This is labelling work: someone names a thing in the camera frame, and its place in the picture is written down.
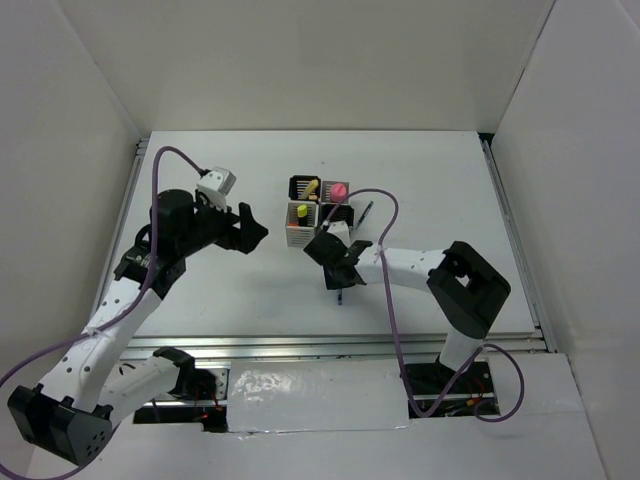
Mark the grey back-right container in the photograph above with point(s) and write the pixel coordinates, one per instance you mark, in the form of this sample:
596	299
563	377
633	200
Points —
324	196

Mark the black back-left container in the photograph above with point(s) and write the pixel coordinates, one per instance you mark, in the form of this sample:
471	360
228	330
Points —
296	185

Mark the green pen refill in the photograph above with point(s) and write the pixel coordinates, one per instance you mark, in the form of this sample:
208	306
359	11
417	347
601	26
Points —
363	215

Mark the pale yellow highlighter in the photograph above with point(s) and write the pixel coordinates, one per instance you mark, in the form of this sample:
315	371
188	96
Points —
309	189

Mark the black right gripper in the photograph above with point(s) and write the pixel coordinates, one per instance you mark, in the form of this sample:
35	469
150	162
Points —
332	282

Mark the yellow black highlighter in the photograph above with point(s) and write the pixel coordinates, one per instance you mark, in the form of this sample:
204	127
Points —
302	212

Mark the white front-left container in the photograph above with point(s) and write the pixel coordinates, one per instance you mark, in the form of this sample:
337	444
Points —
300	237

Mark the aluminium front rail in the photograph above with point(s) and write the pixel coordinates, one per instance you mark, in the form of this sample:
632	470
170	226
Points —
314	347

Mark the aluminium left rail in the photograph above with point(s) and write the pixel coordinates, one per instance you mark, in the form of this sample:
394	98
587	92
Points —
137	161

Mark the black front-right container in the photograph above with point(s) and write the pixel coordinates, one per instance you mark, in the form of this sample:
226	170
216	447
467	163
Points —
331	212

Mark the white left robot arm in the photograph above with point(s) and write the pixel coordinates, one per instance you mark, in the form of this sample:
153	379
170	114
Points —
74	409

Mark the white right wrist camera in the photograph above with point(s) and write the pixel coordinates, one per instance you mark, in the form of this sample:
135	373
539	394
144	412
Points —
341	230

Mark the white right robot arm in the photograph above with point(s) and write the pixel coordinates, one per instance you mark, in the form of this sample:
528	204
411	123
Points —
467	289

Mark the white foil cover board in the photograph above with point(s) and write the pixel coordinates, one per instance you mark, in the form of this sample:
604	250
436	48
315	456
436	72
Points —
318	396

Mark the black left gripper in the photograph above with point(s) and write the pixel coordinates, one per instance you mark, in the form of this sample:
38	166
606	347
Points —
233	238

